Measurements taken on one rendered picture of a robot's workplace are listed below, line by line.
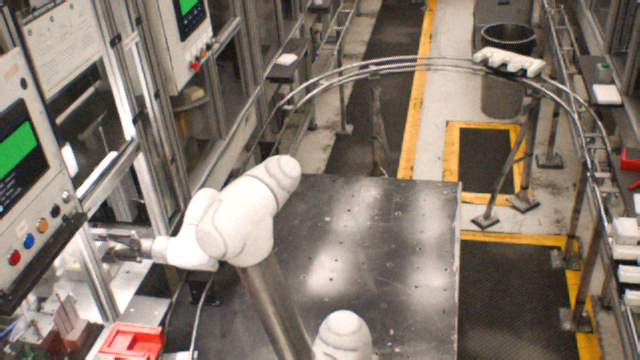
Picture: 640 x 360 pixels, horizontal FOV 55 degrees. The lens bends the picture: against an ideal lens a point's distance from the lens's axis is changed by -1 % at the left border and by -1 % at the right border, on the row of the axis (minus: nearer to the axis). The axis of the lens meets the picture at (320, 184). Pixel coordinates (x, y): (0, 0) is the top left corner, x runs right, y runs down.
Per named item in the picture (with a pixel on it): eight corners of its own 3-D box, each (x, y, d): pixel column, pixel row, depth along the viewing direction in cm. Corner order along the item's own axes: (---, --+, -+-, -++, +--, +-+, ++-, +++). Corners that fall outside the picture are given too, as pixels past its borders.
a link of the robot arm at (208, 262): (172, 272, 203) (184, 239, 210) (217, 277, 200) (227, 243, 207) (162, 256, 194) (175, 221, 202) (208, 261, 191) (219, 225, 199)
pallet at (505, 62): (471, 70, 348) (472, 53, 342) (484, 61, 356) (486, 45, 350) (531, 87, 326) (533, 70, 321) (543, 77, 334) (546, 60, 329)
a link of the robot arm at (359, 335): (381, 357, 197) (380, 310, 184) (354, 400, 184) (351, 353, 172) (337, 339, 204) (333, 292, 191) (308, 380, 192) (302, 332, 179)
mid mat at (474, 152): (533, 207, 368) (533, 206, 368) (440, 202, 380) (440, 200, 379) (522, 124, 447) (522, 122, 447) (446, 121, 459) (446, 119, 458)
